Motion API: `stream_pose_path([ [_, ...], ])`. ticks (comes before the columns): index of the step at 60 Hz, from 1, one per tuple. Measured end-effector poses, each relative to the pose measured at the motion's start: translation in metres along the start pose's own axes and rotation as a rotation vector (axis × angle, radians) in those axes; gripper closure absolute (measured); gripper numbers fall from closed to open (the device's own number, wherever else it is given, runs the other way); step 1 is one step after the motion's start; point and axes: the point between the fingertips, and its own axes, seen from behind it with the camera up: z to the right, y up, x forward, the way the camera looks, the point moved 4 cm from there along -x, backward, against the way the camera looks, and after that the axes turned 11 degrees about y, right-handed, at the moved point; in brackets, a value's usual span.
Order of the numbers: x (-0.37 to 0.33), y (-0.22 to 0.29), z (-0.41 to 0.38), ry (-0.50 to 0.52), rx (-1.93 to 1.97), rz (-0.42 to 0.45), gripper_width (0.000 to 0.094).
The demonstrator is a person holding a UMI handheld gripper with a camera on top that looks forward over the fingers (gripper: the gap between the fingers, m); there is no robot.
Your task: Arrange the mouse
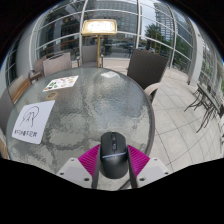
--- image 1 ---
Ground grey wicker chair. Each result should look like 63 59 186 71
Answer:
0 87 16 136
27 56 48 85
80 44 100 67
42 52 73 77

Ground white mouse pad black print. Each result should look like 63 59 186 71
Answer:
11 99 56 145

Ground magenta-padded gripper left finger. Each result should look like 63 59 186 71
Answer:
55 143 103 190

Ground wooden slat bench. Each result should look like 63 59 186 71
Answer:
7 74 33 104

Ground colourful picture menu sheet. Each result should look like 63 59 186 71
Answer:
42 75 80 93

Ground black metal folding table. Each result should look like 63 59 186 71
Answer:
184 82 224 135

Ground gold menu stand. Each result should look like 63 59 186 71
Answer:
81 18 119 68

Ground black computer mouse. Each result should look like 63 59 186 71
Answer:
99 131 130 180

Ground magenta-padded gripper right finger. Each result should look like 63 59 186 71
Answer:
126 144 172 190

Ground tan round ring coaster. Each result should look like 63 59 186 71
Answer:
44 91 60 102

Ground dark brown wicker chair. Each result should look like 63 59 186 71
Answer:
126 49 170 103

